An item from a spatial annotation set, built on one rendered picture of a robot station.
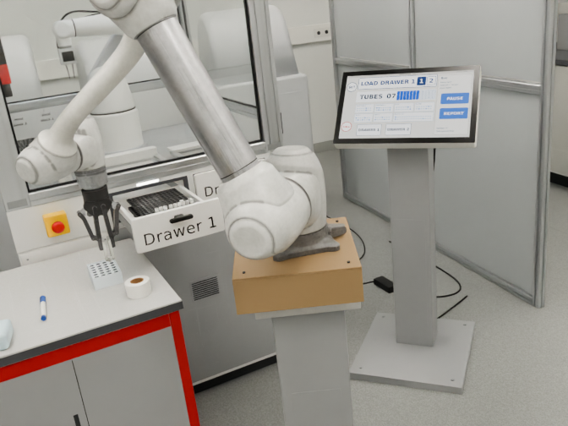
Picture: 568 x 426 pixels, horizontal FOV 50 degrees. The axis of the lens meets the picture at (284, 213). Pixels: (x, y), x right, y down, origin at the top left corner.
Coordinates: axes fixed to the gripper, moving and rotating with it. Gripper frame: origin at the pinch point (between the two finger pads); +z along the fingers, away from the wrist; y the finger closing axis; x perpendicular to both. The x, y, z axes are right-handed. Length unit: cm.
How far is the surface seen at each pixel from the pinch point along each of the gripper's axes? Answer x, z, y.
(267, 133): -30, -18, -70
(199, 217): 5.6, -4.5, -28.9
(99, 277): 11.0, 4.0, 5.1
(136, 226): 6.3, -7.1, -9.0
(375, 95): -15, -28, -109
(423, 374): 13, 80, -107
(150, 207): -10.8, -6.3, -17.1
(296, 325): 49, 17, -39
